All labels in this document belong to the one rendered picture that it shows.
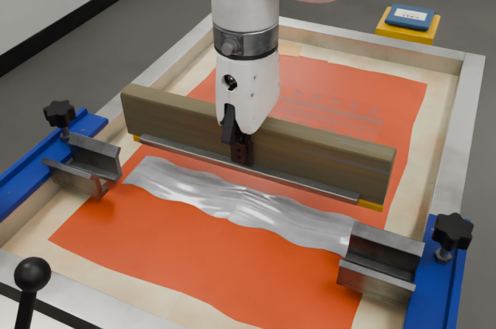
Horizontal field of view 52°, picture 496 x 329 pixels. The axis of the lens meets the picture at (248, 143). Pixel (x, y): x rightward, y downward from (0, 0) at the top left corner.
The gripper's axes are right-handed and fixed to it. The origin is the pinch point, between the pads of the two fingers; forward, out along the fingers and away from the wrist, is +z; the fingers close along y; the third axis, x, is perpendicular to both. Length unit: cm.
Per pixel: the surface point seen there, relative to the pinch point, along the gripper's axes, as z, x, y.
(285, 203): 9.6, -5.7, 0.1
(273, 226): 9.7, -5.7, -4.6
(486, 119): 107, -47, 180
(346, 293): 10.1, -17.7, -10.6
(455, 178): 6.9, -27.2, 11.9
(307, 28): 6.6, 7.2, 47.6
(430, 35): 11, -17, 63
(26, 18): 82, 201, 142
